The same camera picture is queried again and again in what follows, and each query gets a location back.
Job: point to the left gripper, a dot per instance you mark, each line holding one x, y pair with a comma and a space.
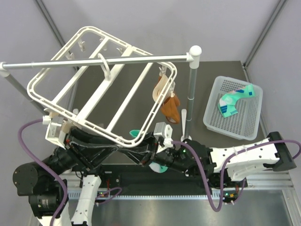
87, 155

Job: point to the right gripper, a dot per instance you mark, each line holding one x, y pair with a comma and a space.
141, 157

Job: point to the teal sock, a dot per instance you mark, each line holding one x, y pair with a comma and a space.
154, 166
227, 102

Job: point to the orange brown sock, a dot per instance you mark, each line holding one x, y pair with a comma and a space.
170, 109

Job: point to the white square clip hanger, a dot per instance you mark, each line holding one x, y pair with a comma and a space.
111, 68

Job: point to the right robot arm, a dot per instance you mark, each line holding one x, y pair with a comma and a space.
223, 165

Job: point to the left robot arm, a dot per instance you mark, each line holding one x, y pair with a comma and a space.
47, 192

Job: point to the beige sock left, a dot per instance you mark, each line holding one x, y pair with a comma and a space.
60, 123

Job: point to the beige sock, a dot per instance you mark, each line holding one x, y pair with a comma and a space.
162, 81
60, 123

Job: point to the dark grey table mat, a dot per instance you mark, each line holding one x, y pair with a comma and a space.
141, 103

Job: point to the silver white drying rack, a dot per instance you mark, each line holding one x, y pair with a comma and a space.
192, 57

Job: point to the beige sock right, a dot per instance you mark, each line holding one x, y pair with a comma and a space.
162, 81

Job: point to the white perforated plastic basket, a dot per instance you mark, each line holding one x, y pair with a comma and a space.
244, 124

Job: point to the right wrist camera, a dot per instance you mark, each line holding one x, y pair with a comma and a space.
163, 135

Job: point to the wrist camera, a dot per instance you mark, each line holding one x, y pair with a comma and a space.
51, 136
163, 135

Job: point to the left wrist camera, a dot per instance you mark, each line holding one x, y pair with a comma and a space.
51, 136

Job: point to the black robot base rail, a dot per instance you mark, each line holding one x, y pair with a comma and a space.
143, 181

